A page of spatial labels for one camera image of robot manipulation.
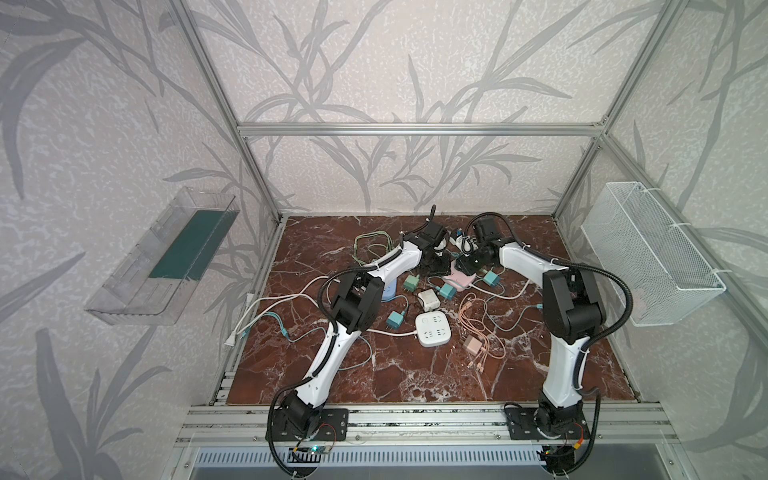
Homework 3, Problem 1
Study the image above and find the white usb cable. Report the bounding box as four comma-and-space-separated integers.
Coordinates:
224, 275, 337, 349

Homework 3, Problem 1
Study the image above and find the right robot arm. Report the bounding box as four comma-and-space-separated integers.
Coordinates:
451, 212, 634, 438

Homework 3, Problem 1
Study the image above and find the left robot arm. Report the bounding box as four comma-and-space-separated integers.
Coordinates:
267, 219, 450, 441

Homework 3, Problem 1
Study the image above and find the teal charger plug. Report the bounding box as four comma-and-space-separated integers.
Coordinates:
385, 311, 405, 330

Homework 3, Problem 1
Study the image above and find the white wire mesh basket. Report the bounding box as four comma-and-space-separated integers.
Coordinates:
581, 182, 726, 327

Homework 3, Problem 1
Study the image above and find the teal usb cable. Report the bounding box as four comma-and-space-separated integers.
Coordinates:
263, 293, 409, 372

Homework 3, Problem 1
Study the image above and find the green multi-head cable far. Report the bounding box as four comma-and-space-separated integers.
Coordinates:
350, 230, 397, 270

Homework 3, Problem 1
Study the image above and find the blue power strip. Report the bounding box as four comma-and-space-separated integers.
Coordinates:
382, 281, 397, 302

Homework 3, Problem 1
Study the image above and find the clear plastic wall bin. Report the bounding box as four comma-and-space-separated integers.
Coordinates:
85, 187, 240, 326

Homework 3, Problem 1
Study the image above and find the white charger plug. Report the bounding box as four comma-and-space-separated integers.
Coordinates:
417, 290, 440, 312

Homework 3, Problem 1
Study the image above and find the pink charger plug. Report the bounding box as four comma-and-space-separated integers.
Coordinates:
463, 336, 483, 356

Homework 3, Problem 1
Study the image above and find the pink usb cable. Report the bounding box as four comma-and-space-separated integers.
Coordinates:
454, 293, 508, 376

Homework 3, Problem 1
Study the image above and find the white power cord pink strip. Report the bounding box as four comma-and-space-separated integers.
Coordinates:
470, 280, 531, 301

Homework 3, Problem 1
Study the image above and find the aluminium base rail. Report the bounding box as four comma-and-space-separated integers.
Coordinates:
174, 402, 679, 448

